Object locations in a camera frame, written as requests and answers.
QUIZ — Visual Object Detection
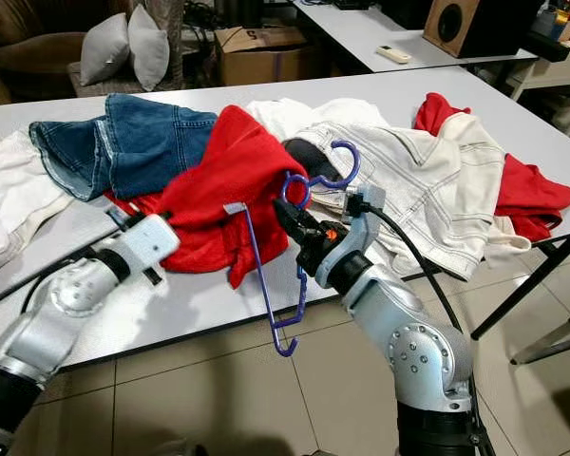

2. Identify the red shirt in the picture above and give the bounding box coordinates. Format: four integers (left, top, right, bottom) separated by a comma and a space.
104, 104, 310, 289
413, 91, 570, 243

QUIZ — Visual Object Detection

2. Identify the purple plastic hanger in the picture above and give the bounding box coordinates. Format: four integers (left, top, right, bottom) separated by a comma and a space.
221, 140, 362, 358

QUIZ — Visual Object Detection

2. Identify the cream white top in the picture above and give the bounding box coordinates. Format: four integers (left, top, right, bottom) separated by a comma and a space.
242, 98, 390, 143

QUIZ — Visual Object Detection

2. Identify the blue denim garment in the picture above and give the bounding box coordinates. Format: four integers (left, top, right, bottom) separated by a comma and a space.
28, 93, 219, 202

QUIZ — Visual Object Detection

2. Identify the white denim jacket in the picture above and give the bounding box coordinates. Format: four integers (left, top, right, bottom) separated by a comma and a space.
285, 109, 552, 281

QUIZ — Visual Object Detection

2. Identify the brown cardboard box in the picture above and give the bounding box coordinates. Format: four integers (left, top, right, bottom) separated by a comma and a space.
214, 26, 324, 88

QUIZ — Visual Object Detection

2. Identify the crumpled white garment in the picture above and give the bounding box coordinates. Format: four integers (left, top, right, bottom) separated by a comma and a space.
0, 133, 72, 286

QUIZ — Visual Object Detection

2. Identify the white remote control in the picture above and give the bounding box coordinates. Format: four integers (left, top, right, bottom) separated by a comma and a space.
377, 45, 416, 65

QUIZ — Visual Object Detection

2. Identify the white side table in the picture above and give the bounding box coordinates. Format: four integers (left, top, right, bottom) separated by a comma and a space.
293, 0, 542, 74

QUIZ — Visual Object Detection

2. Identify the grey pillow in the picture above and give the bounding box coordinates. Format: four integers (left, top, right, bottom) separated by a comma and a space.
126, 5, 170, 93
79, 12, 131, 88

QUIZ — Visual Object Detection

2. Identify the brown sofa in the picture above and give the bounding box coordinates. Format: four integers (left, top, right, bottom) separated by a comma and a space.
0, 0, 124, 77

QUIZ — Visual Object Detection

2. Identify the wooden speaker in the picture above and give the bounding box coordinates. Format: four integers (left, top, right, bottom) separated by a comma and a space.
423, 0, 528, 58

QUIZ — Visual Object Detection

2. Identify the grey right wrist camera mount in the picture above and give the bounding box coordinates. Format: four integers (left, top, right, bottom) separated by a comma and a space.
313, 183, 388, 289

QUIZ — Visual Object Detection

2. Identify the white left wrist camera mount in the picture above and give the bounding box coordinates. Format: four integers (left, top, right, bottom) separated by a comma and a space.
109, 211, 181, 281

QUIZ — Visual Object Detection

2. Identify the white table black frame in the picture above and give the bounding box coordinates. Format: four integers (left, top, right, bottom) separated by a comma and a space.
0, 65, 570, 371

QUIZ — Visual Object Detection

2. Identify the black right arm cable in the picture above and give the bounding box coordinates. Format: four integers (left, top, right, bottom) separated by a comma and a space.
356, 198, 493, 456

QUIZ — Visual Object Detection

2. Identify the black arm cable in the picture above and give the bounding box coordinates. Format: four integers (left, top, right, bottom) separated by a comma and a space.
356, 198, 493, 456
0, 245, 123, 313

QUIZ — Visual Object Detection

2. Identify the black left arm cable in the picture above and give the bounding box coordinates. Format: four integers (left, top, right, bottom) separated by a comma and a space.
0, 245, 123, 313

